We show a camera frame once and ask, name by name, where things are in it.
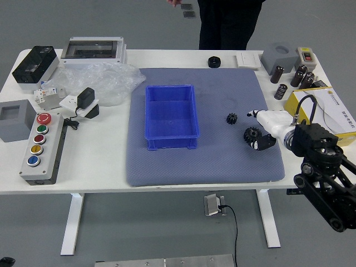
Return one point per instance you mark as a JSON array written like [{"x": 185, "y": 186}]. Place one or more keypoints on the clear plastic bag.
[{"x": 111, "y": 79}]

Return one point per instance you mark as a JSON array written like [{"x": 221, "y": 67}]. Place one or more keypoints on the grey block with round hole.
[{"x": 278, "y": 58}]

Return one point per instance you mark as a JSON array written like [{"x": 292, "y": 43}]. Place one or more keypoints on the person's hand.
[{"x": 173, "y": 2}]

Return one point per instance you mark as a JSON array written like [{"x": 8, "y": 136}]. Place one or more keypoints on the big black gear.
[{"x": 250, "y": 133}]

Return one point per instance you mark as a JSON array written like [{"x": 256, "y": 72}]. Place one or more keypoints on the white wall switch plate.
[{"x": 248, "y": 60}]

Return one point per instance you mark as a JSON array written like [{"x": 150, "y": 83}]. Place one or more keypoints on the small black gear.
[{"x": 231, "y": 118}]

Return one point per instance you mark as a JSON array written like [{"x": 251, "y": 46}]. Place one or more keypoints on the black round nut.
[{"x": 214, "y": 61}]

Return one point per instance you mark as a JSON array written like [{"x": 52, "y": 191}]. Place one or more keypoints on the dark brown capacitor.
[
  {"x": 306, "y": 83},
  {"x": 310, "y": 75},
  {"x": 281, "y": 91},
  {"x": 302, "y": 67},
  {"x": 277, "y": 74},
  {"x": 296, "y": 79}
]

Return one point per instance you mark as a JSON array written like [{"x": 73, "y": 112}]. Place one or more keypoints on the yellow white cardboard box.
[{"x": 338, "y": 111}]

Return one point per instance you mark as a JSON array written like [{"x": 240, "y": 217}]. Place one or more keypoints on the grey block with square hole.
[{"x": 16, "y": 125}]

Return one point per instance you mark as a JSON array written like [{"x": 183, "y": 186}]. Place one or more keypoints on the grey five-button control box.
[{"x": 39, "y": 150}]

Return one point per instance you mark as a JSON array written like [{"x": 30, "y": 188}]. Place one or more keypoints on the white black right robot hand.
[{"x": 271, "y": 121}]

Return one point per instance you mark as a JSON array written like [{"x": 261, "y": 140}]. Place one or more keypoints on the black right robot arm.
[{"x": 320, "y": 155}]

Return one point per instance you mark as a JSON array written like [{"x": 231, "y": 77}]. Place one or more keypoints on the white circuit breaker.
[{"x": 47, "y": 94}]

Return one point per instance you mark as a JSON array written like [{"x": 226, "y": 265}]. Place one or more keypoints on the blue plastic box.
[{"x": 171, "y": 116}]

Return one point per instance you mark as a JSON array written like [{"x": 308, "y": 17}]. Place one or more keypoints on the black lid enclosure box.
[{"x": 33, "y": 66}]

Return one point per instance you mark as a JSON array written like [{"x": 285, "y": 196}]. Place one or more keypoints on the white table leg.
[
  {"x": 71, "y": 222},
  {"x": 268, "y": 219}
]

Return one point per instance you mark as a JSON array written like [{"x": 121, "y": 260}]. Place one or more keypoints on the grey metal plate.
[{"x": 167, "y": 261}]

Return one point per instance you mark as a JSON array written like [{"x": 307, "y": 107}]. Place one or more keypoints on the silver floor socket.
[{"x": 211, "y": 205}]

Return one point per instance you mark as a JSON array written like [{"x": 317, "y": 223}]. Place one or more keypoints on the grey switch box red button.
[{"x": 306, "y": 57}]

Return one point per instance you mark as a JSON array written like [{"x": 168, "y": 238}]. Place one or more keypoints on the person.
[{"x": 228, "y": 25}]

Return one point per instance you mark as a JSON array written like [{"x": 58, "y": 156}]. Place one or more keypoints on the blue-grey mat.
[{"x": 194, "y": 167}]

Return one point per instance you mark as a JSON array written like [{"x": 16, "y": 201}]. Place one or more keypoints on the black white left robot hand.
[{"x": 5, "y": 260}]

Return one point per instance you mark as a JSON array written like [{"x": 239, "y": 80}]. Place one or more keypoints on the small flat black item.
[{"x": 320, "y": 84}]

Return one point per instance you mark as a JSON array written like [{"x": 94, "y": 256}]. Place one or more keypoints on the dark floor plate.
[
  {"x": 189, "y": 14},
  {"x": 186, "y": 6}
]

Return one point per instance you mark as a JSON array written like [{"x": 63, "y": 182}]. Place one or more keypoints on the clear lid distribution box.
[{"x": 91, "y": 53}]

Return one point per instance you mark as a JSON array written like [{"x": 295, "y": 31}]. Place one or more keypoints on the black power adapter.
[{"x": 85, "y": 97}]

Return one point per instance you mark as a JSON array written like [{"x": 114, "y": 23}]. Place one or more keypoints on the black table control panel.
[{"x": 293, "y": 191}]

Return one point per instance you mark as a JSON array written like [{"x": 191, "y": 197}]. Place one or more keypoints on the white socket plate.
[{"x": 66, "y": 102}]

